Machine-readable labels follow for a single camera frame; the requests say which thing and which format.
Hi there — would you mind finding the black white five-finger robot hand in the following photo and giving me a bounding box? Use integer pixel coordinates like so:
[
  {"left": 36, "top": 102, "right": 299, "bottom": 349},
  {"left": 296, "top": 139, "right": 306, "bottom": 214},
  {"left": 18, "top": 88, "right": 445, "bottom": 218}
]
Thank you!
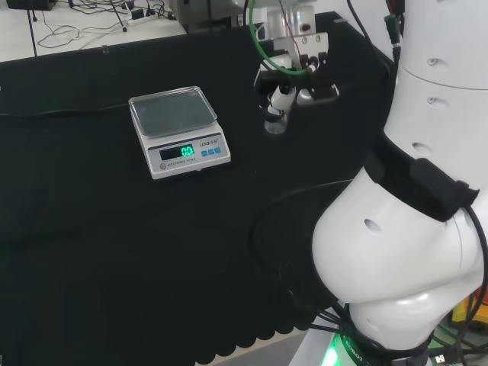
[{"left": 254, "top": 49, "right": 340, "bottom": 118}]

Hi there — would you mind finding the electronic balance with steel pan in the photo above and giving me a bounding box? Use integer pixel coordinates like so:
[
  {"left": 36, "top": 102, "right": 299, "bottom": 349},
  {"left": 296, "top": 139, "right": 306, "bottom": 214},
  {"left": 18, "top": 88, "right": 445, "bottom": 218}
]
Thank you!
[{"left": 128, "top": 85, "right": 233, "bottom": 181}]

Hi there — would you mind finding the white power strip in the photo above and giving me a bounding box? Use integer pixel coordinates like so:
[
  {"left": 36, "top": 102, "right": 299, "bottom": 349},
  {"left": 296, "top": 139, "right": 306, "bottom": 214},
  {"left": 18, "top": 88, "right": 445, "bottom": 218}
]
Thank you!
[{"left": 127, "top": 8, "right": 177, "bottom": 27}]

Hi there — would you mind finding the yellow stop button box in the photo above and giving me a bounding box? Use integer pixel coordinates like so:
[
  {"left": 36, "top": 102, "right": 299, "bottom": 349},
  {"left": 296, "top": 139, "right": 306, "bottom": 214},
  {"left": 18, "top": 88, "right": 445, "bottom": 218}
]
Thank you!
[{"left": 451, "top": 291, "right": 488, "bottom": 333}]

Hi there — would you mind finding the black bench cloth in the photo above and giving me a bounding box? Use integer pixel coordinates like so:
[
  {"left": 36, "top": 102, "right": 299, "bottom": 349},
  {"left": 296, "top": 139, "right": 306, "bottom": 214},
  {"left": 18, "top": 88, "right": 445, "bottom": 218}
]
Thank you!
[{"left": 0, "top": 11, "right": 400, "bottom": 366}]

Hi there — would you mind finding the black tripod leg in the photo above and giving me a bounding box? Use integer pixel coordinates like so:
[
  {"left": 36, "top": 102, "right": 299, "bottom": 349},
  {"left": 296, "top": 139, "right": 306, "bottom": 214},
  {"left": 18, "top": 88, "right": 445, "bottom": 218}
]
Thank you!
[{"left": 25, "top": 8, "right": 38, "bottom": 59}]

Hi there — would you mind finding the black box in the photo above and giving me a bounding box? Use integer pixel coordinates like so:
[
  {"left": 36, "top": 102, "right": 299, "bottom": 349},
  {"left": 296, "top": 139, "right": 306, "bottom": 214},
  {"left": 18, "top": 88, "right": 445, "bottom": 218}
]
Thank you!
[{"left": 5, "top": 0, "right": 59, "bottom": 11}]

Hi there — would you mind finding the green cable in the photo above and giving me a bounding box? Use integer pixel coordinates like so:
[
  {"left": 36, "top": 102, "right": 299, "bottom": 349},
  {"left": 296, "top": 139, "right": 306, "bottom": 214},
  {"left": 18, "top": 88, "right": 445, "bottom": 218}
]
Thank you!
[{"left": 247, "top": 0, "right": 310, "bottom": 75}]

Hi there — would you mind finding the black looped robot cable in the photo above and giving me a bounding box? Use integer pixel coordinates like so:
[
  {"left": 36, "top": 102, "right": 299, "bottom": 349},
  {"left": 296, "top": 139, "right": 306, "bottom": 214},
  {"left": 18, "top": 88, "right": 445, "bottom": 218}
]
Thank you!
[{"left": 249, "top": 178, "right": 358, "bottom": 332}]

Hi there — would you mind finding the thin black floor cable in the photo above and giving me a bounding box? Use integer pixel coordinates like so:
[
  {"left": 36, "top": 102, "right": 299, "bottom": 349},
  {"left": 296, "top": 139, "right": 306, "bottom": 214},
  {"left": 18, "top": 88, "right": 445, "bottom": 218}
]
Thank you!
[{"left": 37, "top": 14, "right": 133, "bottom": 51}]

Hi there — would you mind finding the thin black balance cable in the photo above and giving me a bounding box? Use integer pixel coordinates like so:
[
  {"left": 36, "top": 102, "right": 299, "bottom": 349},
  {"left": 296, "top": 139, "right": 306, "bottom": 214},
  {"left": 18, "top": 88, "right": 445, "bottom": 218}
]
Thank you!
[{"left": 0, "top": 103, "right": 131, "bottom": 118}]

